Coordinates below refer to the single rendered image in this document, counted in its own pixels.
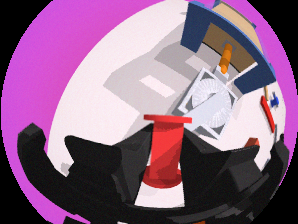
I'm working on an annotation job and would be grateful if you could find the black mallet with wooden handle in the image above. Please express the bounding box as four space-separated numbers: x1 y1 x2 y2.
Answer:
279 133 285 143

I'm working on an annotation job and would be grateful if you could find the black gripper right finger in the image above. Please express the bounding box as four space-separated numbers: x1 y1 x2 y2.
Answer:
178 127 261 206

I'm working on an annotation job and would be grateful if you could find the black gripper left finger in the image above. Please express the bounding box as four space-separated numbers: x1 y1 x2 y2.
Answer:
64 123 153 205

